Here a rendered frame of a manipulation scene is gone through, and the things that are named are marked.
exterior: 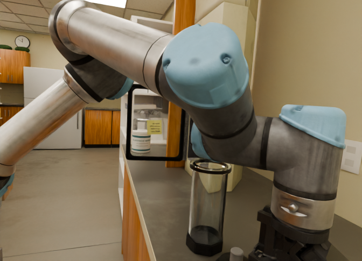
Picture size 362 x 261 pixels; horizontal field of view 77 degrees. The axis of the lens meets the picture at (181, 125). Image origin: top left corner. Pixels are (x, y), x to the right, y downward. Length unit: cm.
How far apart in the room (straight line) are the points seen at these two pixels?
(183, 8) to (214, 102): 116
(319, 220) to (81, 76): 51
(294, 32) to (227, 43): 111
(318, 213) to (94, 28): 39
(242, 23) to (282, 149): 78
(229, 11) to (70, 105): 70
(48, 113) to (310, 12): 112
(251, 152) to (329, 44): 89
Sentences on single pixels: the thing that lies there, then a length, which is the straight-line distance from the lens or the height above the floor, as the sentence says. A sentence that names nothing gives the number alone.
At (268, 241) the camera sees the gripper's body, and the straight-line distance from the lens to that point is 38.
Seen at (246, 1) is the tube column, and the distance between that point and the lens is 107.
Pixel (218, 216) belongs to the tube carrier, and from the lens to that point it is 62.
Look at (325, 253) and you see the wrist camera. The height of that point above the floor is 115.
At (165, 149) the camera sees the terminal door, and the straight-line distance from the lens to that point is 124.
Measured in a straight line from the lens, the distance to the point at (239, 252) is 58.
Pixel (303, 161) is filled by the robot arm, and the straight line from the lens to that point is 31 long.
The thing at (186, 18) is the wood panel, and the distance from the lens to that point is 134.
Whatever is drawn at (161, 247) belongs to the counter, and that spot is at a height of 94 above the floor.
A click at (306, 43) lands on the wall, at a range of 123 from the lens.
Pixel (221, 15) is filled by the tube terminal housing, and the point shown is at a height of 166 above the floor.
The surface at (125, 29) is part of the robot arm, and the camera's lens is 33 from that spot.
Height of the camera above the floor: 133
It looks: 7 degrees down
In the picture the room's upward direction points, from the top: 4 degrees clockwise
